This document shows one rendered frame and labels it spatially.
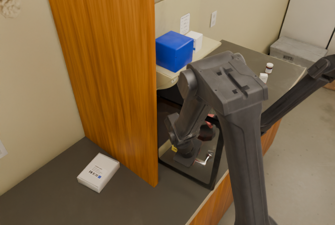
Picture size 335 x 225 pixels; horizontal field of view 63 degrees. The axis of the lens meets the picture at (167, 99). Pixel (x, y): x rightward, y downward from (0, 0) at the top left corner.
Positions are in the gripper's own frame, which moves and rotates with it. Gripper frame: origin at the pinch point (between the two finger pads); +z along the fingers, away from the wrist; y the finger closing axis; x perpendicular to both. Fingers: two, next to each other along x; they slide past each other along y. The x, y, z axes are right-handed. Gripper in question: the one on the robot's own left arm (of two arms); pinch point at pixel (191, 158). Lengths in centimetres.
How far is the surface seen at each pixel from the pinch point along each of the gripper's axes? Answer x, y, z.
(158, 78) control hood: -16.5, -15.0, -24.5
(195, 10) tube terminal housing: -19, -47, -25
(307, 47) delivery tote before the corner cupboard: 11, -233, 205
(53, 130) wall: -68, 17, 6
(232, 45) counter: -36, -114, 81
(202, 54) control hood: -9.3, -32.8, -19.2
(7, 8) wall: -67, -8, -48
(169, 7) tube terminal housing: -21, -35, -37
